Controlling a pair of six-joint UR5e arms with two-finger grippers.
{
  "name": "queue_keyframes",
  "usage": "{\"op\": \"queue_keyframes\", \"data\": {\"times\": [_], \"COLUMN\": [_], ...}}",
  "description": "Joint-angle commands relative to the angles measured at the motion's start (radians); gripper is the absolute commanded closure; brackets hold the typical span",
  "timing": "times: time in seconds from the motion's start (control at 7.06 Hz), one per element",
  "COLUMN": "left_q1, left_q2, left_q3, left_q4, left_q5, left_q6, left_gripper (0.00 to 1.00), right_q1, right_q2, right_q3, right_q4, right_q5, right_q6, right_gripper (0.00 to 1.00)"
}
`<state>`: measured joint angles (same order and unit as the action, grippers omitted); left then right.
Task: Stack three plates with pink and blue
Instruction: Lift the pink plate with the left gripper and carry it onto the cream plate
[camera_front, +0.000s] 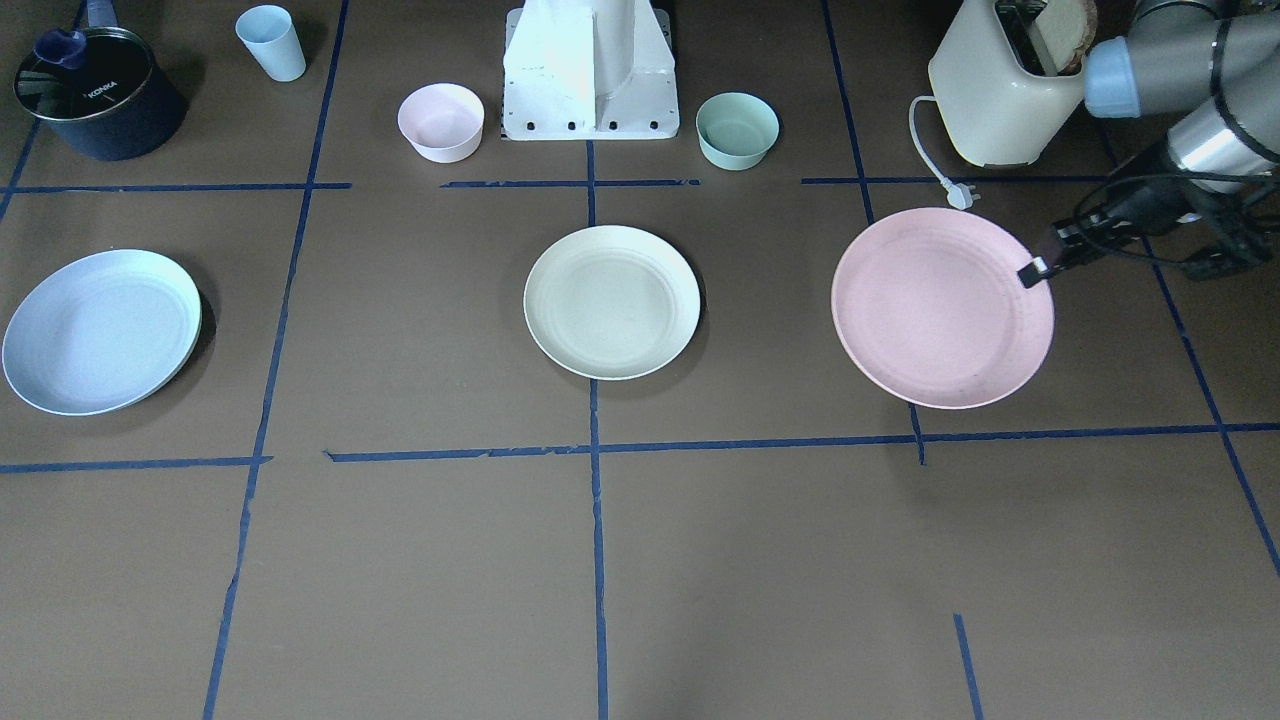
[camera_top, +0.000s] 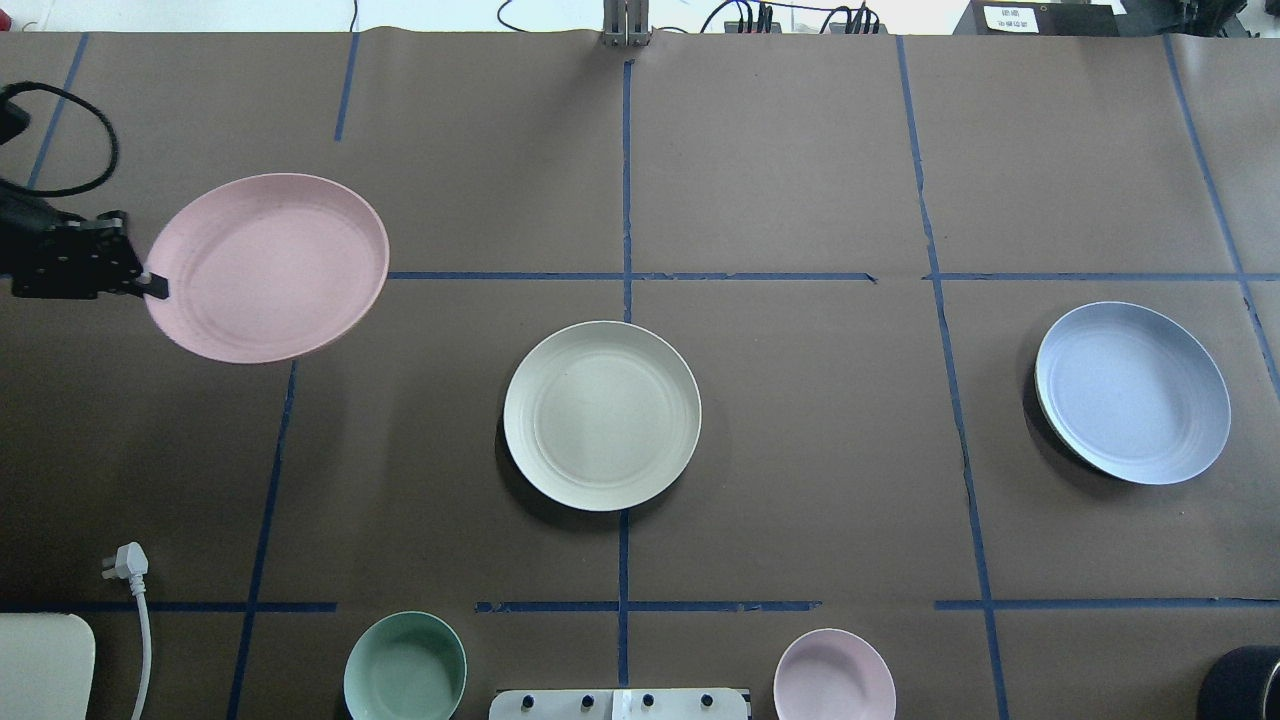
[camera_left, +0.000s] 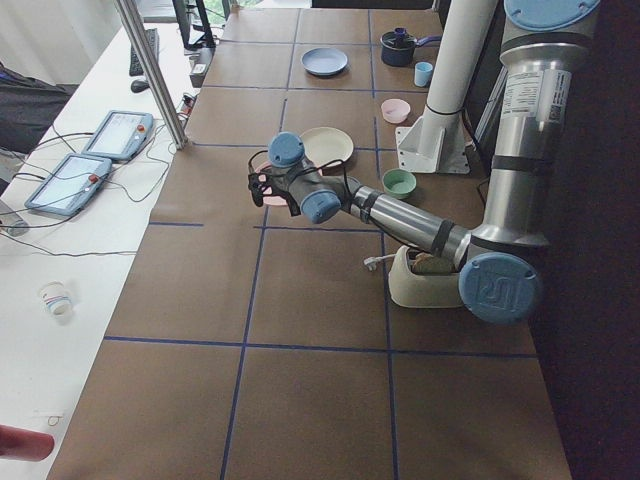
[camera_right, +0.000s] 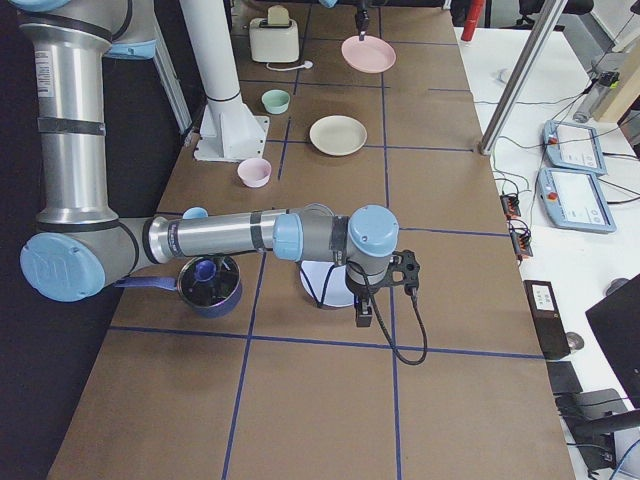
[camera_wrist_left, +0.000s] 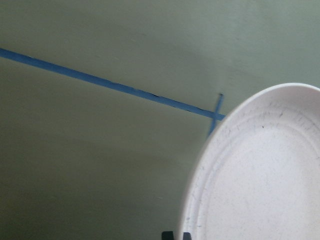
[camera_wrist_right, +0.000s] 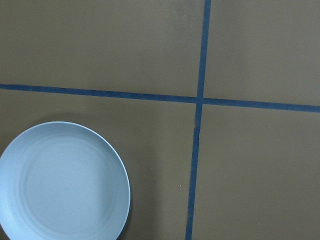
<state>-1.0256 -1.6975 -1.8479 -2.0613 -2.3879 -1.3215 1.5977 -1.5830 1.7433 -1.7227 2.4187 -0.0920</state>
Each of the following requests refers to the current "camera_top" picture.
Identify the black box with label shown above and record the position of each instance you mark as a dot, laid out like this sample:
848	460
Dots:
1041	18

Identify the cream plate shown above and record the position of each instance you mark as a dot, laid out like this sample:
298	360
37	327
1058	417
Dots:
602	416

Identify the white camera pole mount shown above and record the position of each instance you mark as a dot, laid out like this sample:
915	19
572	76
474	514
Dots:
623	703

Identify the cream toaster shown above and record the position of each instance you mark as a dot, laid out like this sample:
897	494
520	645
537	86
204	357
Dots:
47	662

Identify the aluminium frame post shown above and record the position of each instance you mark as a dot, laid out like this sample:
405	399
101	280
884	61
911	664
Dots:
626	23

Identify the dark blue saucepan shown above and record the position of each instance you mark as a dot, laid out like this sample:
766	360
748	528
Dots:
1243	684

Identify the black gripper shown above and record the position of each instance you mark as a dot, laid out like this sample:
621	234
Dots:
72	262

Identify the pink plate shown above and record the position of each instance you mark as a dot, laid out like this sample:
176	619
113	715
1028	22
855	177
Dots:
267	268

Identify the green bowl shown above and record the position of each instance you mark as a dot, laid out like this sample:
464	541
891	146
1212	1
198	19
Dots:
410	665

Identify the blue plate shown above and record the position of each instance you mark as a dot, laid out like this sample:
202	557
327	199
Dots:
1133	393

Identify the pink bowl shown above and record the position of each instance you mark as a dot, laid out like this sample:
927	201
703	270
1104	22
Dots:
833	674

